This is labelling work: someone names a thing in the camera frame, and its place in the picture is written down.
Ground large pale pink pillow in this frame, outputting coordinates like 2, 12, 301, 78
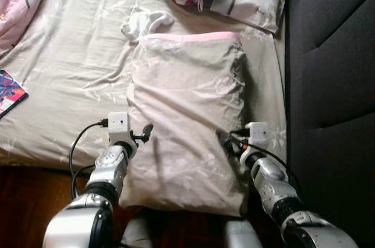
117, 31, 250, 218

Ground colourful comic book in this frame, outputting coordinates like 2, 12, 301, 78
0, 69, 29, 120

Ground pink cartoon print blanket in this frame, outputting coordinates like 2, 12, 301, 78
0, 0, 59, 52

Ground bed with beige sheet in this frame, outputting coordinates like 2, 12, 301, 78
0, 0, 291, 169

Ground silver robot right leg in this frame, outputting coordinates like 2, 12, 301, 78
223, 219, 264, 248

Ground white sock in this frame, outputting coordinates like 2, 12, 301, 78
120, 6, 175, 42

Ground small white pouch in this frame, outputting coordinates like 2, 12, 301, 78
208, 0, 287, 35

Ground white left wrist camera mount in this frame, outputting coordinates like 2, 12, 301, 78
107, 112, 132, 146

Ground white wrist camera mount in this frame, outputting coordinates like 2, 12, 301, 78
107, 112, 132, 146
246, 121, 270, 150

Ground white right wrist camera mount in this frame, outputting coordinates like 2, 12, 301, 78
246, 121, 270, 150

